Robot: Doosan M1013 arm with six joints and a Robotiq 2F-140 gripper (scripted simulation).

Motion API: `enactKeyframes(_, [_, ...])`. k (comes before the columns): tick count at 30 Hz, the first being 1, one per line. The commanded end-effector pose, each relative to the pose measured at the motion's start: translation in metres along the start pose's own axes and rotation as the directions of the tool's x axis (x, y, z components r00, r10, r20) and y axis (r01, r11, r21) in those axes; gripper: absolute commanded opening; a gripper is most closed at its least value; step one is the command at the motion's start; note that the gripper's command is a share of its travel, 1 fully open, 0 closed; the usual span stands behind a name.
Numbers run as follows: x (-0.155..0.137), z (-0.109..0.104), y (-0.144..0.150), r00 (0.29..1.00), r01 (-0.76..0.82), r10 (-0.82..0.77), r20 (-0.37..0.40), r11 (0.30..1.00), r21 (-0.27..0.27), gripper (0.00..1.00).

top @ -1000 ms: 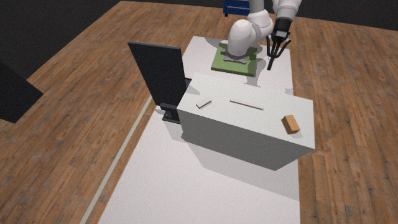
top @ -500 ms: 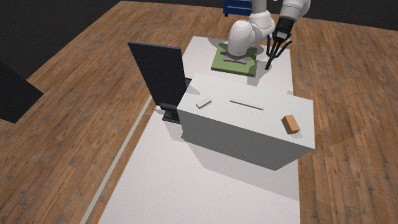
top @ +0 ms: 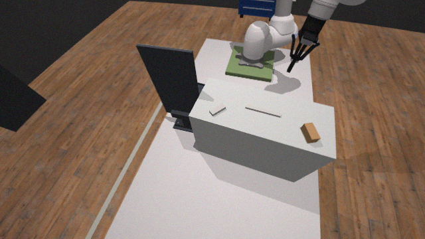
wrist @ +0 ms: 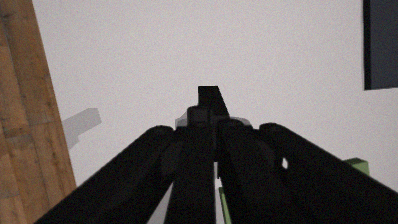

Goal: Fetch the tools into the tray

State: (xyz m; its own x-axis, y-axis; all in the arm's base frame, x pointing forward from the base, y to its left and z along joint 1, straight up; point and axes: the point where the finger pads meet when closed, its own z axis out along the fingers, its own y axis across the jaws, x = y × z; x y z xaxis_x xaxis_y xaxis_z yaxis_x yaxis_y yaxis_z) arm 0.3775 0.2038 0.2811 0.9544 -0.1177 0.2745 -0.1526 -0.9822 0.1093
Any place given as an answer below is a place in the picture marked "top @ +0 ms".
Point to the small tan wooden block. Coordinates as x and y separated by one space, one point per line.
310 133

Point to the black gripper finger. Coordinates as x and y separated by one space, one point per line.
299 57
293 56

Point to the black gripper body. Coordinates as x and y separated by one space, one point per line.
311 24

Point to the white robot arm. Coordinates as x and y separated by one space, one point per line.
261 37

